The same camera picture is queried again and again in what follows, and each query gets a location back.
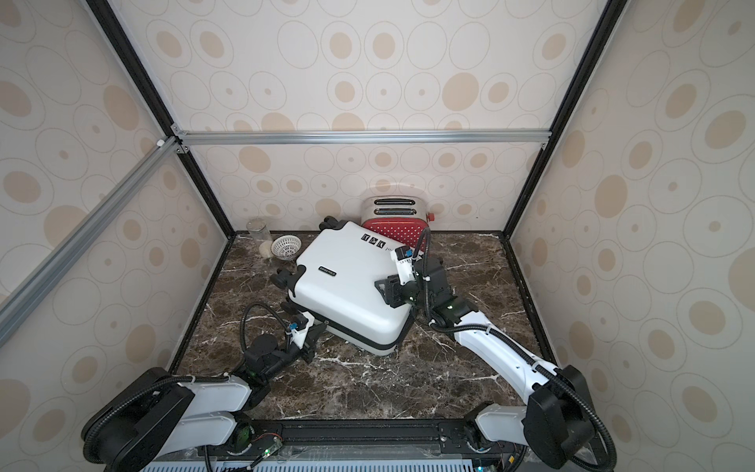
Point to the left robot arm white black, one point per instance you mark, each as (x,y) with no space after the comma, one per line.
(159,413)

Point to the clear glass jar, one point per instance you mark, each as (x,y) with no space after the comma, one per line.
(258,230)

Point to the horizontal aluminium frame bar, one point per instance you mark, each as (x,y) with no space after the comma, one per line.
(368,137)

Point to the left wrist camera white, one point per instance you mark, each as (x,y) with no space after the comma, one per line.
(298,331)

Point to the left diagonal aluminium bar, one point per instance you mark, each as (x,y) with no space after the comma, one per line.
(32,291)

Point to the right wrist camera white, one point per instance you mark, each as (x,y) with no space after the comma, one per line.
(403,257)

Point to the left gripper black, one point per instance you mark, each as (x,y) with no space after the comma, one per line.
(304,355)

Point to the white hard-shell suitcase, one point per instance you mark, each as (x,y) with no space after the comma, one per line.
(334,281)

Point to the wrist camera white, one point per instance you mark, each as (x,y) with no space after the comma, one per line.
(403,257)
(298,331)

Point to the red and chrome toaster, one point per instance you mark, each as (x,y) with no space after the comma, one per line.
(399,218)

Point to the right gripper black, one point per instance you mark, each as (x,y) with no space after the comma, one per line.
(395,290)

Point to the white perforated strainer cup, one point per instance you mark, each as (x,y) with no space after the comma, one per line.
(286,247)

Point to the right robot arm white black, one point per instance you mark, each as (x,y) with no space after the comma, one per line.
(558,422)

